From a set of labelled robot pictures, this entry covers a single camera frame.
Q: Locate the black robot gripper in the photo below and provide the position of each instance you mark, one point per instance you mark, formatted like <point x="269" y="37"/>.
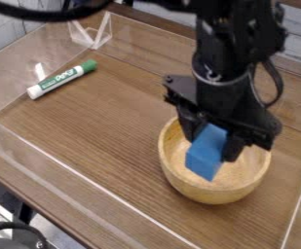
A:
<point x="229" y="105"/>

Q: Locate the blue foam block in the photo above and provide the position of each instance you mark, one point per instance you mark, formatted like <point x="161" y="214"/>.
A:
<point x="204" y="155"/>

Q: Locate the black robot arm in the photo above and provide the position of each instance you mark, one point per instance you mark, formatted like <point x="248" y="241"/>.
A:
<point x="238" y="35"/>

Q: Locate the light wooden bowl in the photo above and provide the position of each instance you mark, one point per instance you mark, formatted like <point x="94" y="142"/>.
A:
<point x="236" y="180"/>

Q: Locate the green white dry-erase marker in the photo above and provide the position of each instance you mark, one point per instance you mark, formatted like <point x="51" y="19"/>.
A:
<point x="61" y="79"/>

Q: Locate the clear acrylic corner bracket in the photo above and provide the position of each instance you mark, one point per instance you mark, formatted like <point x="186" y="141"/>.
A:
<point x="89" y="36"/>

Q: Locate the clear acrylic front wall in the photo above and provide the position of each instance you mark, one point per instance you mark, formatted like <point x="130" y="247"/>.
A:
<point x="89" y="212"/>

